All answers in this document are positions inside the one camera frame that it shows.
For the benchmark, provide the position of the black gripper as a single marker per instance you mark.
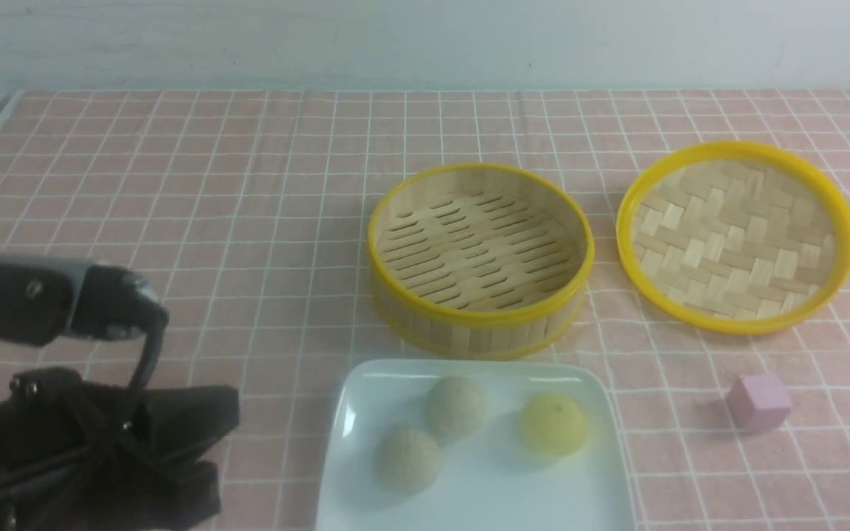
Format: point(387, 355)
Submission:
point(155, 476)

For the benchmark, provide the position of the pale green steamed bun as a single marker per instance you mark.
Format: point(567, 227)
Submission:
point(408, 461)

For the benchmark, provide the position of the yellow steamed bun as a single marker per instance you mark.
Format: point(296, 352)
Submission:
point(553, 425)

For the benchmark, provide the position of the beige steamed bun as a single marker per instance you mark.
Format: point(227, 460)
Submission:
point(455, 407)

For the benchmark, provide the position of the white square plate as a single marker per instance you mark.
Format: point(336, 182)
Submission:
point(490, 480)

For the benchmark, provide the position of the pink checkered tablecloth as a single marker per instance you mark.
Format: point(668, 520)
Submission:
point(248, 213)

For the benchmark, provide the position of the yellow-rimmed bamboo steamer basket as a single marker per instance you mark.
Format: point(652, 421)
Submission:
point(479, 261)

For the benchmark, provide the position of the yellow-rimmed woven steamer lid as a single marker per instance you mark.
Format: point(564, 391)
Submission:
point(737, 237)

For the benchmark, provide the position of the pink cube block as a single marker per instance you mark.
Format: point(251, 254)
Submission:
point(759, 402)

